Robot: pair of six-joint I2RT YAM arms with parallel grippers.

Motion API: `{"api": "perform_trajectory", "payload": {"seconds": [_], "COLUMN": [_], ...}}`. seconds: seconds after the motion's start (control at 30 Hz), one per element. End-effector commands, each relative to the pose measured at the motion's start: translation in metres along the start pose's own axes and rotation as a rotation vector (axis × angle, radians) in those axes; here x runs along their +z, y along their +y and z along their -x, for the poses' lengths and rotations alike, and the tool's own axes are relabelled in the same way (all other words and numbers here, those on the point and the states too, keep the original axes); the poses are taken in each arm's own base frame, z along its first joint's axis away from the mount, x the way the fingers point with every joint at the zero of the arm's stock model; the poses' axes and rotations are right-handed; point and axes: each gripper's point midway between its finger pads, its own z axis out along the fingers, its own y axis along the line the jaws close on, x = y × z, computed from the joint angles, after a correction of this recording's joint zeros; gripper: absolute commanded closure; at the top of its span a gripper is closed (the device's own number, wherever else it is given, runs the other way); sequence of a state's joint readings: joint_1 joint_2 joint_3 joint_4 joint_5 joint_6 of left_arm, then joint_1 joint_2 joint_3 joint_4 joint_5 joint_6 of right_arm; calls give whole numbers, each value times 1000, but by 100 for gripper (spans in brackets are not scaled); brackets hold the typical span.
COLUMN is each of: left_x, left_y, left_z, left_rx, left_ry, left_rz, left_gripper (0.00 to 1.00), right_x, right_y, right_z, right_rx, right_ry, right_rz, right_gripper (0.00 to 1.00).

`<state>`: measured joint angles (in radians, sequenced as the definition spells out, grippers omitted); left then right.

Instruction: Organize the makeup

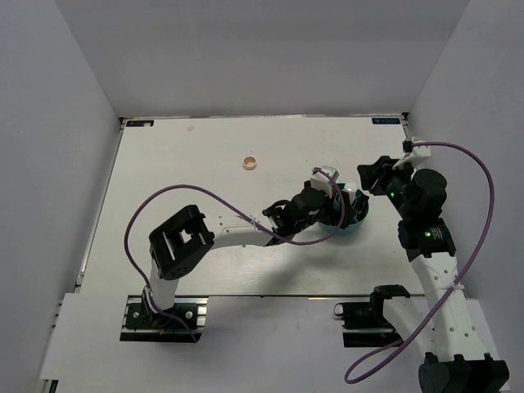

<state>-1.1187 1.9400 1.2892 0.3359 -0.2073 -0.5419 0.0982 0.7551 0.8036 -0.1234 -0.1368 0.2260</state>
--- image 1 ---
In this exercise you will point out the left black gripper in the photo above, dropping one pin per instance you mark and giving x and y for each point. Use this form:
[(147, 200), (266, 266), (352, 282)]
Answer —
[(332, 214)]

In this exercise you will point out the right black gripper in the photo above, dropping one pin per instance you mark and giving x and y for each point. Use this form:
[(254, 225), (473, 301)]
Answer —
[(381, 169)]

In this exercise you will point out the white lotion bottle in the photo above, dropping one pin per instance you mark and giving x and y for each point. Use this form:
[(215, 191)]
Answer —
[(351, 189)]

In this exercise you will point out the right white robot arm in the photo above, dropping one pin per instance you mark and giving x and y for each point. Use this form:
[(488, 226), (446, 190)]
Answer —
[(454, 357)]

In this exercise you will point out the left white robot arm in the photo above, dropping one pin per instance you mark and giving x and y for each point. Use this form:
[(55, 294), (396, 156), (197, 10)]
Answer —
[(179, 244)]

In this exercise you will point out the teal round organizer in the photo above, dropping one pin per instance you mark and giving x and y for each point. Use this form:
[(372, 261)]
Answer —
[(356, 211)]

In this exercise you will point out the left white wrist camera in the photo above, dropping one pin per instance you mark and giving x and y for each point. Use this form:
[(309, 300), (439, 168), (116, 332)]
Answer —
[(323, 178)]

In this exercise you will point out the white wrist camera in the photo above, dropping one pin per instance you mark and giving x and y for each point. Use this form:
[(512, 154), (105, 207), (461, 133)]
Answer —
[(417, 155), (323, 178)]

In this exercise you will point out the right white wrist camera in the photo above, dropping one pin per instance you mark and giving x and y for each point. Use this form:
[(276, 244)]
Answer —
[(417, 155)]

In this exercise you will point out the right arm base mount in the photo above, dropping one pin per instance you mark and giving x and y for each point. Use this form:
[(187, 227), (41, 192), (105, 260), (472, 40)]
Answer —
[(387, 316)]

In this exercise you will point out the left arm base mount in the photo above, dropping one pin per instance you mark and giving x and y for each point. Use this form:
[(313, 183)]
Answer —
[(142, 325)]

